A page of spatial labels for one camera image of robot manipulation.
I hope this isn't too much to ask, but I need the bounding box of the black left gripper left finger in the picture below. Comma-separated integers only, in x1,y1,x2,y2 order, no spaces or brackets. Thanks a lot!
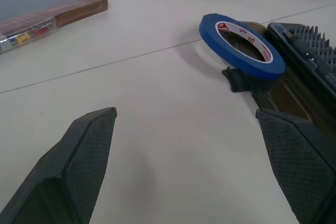
0,106,118,224

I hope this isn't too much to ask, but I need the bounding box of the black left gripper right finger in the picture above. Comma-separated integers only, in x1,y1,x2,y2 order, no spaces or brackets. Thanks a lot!
255,108,336,224

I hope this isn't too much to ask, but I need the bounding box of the blue tape roll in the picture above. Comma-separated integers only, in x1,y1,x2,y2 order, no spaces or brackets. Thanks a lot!
198,13,286,82

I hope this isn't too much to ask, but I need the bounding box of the clear box of coloured items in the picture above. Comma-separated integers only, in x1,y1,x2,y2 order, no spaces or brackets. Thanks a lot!
0,16,58,54

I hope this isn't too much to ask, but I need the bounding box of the wooden framed board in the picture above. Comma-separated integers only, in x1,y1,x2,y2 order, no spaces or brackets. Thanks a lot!
0,0,109,38

